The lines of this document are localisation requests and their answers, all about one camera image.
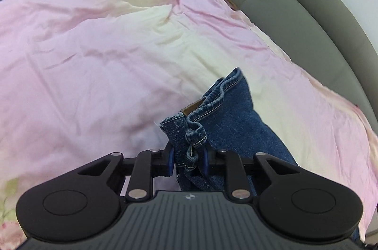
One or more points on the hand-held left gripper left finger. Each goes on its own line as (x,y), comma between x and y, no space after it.
(170,162)

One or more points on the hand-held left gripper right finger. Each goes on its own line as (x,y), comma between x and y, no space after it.
(205,162)

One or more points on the blue denim pants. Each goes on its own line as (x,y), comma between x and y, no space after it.
(236,131)

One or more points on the pink and cream blanket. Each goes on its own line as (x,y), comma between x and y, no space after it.
(103,60)

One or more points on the grey upholstered headboard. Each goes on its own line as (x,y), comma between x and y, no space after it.
(295,1)

